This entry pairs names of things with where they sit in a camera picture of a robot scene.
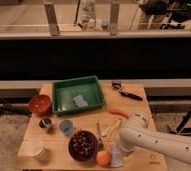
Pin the light blue towel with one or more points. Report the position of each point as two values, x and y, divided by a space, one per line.
116 157

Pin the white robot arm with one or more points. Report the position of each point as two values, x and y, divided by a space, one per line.
135 132

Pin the blue plastic cup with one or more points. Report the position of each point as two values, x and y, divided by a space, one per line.
66 127

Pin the small metal cup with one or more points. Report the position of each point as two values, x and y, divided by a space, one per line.
45 124

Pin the green plastic tray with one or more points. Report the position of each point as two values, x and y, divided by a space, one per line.
64 91

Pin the orange carrot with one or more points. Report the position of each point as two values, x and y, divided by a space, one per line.
118 112

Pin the yellow wooden spatula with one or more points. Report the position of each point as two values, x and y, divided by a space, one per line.
107 132

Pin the red bowl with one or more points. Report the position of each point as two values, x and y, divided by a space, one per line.
40 104

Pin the dark brown bowl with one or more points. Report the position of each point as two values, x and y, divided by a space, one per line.
83 146

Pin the orange apple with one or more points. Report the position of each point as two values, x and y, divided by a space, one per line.
103 158

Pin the white stacked bowls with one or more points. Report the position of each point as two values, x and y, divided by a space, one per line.
34 148

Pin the black handled can opener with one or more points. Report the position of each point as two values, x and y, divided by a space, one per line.
117 86

